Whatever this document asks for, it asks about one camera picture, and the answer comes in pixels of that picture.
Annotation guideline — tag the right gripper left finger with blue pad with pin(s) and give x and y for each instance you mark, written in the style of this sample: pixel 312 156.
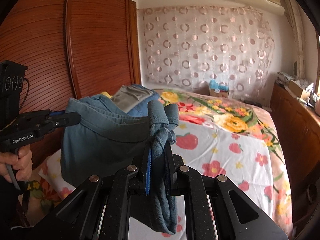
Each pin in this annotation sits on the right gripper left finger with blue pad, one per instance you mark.
pixel 146 168

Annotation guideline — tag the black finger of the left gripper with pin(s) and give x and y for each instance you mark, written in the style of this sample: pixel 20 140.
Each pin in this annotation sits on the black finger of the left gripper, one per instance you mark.
pixel 64 120

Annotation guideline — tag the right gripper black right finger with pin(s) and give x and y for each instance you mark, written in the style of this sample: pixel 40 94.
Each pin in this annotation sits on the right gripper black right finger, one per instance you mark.
pixel 172 167

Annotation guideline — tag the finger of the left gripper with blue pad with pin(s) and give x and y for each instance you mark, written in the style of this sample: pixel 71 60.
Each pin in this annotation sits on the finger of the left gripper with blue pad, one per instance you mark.
pixel 54 113

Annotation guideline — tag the teal grey shorts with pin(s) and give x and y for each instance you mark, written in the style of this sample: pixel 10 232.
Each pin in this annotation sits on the teal grey shorts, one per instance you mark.
pixel 107 139

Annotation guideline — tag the person left hand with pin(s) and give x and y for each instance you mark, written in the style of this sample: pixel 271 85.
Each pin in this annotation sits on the person left hand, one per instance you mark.
pixel 22 163

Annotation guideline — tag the white fruit flower blanket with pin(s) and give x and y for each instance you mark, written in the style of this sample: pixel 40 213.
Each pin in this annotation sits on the white fruit flower blanket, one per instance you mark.
pixel 212 151

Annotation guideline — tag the pink floral bedspread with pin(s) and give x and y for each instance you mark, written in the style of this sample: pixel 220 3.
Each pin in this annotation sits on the pink floral bedspread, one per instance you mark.
pixel 231 115

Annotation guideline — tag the folded blue jeans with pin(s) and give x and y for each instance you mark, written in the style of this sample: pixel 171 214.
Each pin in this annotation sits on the folded blue jeans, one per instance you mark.
pixel 147 104

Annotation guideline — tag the folded grey-green garment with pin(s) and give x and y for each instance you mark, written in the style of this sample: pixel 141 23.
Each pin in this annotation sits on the folded grey-green garment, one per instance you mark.
pixel 128 97

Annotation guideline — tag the blue item on box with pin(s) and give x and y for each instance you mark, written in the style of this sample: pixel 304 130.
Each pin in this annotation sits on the blue item on box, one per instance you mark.
pixel 218 90

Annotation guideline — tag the pink circle pattern curtain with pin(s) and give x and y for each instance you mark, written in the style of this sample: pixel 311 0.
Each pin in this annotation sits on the pink circle pattern curtain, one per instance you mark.
pixel 190 46

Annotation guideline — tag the wooden sideboard cabinet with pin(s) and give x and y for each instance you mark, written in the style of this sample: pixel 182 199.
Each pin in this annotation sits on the wooden sideboard cabinet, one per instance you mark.
pixel 298 132

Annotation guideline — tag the cardboard box on sideboard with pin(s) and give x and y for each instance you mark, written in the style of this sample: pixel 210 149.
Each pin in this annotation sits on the cardboard box on sideboard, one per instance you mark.
pixel 301 88

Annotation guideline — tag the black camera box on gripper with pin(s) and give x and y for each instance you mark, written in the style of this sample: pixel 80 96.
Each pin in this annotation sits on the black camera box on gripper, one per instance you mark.
pixel 12 76

